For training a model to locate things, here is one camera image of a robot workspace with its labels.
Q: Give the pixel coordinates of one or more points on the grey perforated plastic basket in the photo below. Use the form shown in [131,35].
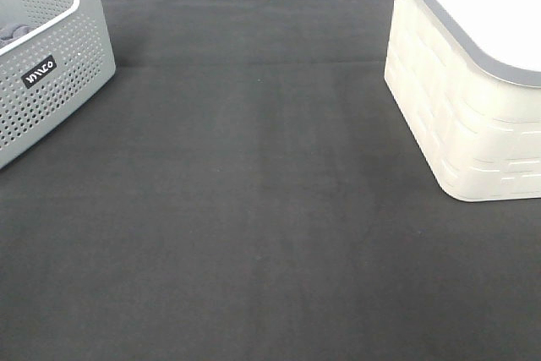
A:
[49,73]

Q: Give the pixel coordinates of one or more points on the white basket with grey rim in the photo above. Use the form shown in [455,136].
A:
[465,75]

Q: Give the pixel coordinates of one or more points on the black table cloth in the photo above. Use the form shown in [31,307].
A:
[245,188]

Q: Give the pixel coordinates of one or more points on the grey towel inside basket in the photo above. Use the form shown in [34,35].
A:
[12,32]

